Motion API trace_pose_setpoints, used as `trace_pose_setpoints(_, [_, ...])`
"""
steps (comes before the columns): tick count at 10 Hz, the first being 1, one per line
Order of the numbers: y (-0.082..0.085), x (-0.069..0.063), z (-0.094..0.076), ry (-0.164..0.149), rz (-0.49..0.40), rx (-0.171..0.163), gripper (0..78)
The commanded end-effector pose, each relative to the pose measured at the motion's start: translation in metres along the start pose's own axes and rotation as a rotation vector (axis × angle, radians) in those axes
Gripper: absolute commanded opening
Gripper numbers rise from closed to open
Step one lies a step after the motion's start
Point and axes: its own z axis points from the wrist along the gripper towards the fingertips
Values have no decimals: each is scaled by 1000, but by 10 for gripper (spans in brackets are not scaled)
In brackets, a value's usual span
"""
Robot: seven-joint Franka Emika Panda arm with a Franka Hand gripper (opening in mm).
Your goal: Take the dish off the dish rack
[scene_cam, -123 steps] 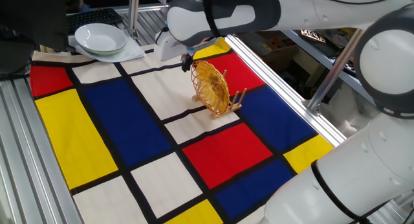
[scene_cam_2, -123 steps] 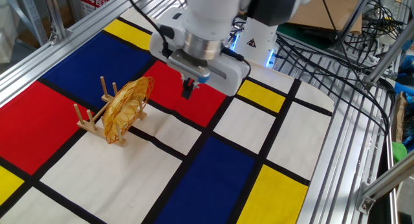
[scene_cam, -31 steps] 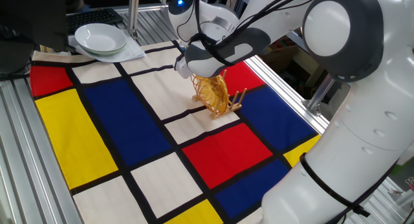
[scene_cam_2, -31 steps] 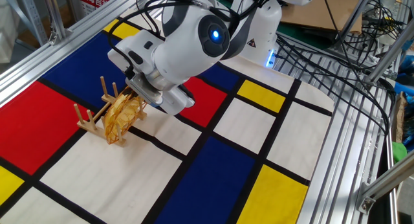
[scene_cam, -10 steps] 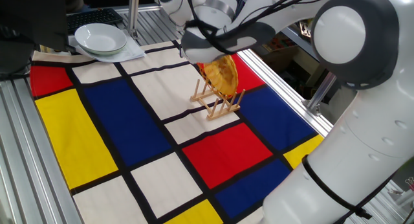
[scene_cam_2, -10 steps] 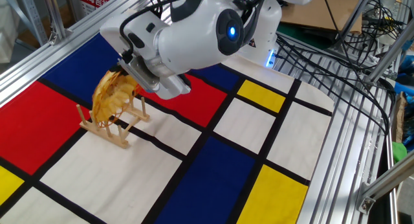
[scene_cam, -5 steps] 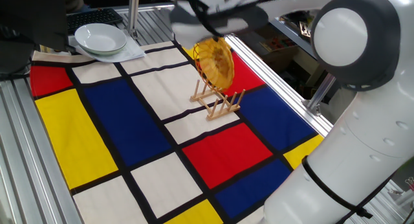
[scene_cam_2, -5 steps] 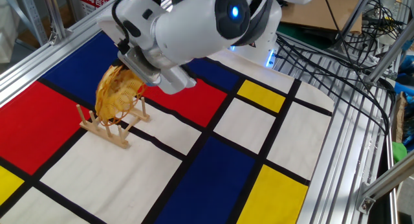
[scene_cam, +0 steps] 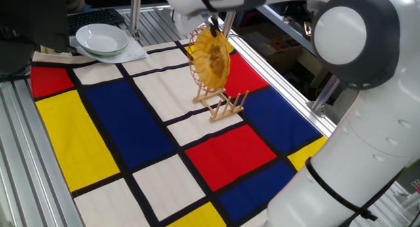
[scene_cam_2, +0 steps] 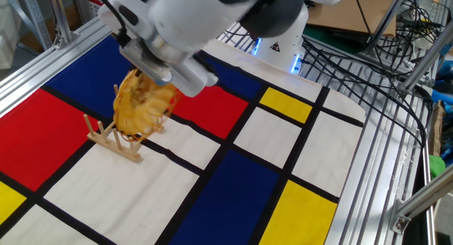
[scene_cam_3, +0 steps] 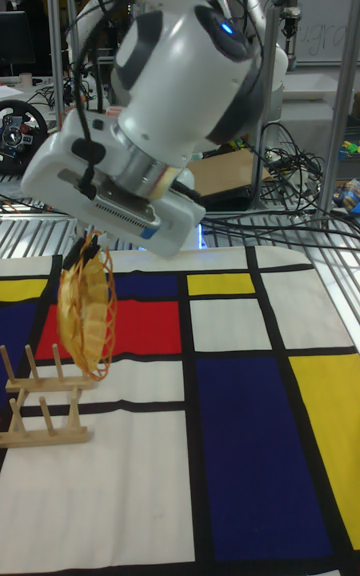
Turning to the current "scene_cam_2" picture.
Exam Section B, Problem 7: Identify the yellow wicker basket dish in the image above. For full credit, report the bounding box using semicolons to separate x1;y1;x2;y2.
112;68;181;143

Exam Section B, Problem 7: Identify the brown paper piece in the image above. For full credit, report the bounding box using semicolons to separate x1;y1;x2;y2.
428;99;447;157

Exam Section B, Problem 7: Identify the aluminium frame post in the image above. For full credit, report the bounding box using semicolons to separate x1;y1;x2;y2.
45;0;83;50
399;23;453;92

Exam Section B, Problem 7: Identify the green mat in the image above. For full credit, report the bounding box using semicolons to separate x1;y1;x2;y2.
303;24;365;57

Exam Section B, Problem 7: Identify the green cloth lump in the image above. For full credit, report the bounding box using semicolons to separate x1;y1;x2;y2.
428;154;447;178

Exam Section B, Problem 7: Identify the blue plastic bag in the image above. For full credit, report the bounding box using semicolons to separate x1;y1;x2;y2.
430;59;453;105

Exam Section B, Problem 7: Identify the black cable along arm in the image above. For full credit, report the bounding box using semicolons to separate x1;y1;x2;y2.
93;0;132;47

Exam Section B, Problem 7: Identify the Mondrian pattern tablecloth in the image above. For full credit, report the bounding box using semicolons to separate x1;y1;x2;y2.
0;34;367;245

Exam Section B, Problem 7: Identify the wooden dish rack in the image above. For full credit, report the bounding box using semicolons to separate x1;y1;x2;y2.
83;84;167;164

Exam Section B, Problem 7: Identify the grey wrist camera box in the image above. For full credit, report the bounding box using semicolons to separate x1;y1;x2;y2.
119;38;175;87

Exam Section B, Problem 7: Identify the aluminium frame beam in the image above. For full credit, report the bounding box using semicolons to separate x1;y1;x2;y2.
389;170;453;235

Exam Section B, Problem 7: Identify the tangled black cable bundle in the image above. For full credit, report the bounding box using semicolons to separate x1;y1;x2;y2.
300;0;443;150

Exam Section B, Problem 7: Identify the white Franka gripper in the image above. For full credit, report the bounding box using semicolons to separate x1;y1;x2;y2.
98;0;219;98

